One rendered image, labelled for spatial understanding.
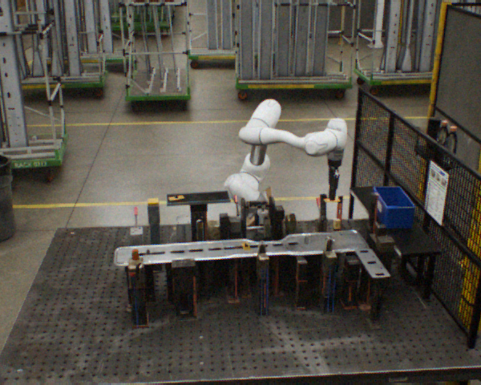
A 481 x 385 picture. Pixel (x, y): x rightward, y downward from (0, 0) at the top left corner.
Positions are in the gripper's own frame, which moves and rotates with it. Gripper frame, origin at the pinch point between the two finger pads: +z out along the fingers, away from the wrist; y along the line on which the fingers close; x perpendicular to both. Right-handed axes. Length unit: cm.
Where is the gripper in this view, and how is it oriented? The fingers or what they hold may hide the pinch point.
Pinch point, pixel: (332, 193)
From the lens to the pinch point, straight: 329.0
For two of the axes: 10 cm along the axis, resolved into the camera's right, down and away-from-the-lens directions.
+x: 9.9, -0.5, 1.4
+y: 1.5, 4.0, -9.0
